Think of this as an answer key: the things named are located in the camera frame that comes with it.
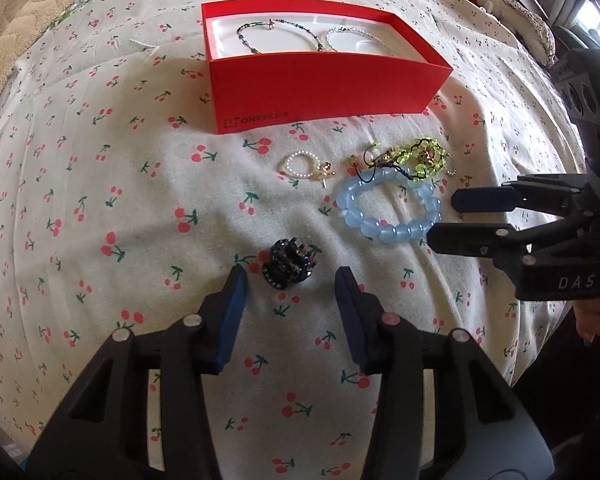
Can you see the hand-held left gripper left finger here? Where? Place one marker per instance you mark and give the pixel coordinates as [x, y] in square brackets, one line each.
[232, 310]

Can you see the black rhinestone hair claw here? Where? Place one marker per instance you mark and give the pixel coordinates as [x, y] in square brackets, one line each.
[285, 265]

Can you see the beige quilted blanket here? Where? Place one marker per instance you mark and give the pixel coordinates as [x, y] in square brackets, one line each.
[10, 35]

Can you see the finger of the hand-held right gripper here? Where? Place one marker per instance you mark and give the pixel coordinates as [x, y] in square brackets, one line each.
[460, 237]
[480, 200]

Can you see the cherry print cloth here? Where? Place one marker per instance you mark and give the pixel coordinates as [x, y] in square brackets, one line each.
[130, 210]

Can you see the person's dark clothing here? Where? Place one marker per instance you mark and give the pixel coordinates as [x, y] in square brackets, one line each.
[565, 400]

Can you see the red cardboard box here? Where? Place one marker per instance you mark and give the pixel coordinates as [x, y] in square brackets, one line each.
[305, 90]

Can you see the white knitted cushion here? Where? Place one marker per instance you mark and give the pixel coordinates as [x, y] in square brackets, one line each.
[525, 25]

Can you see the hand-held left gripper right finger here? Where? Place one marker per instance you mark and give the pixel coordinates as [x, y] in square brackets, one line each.
[350, 310]

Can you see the person's right hand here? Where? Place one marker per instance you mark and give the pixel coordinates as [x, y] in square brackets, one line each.
[587, 322]

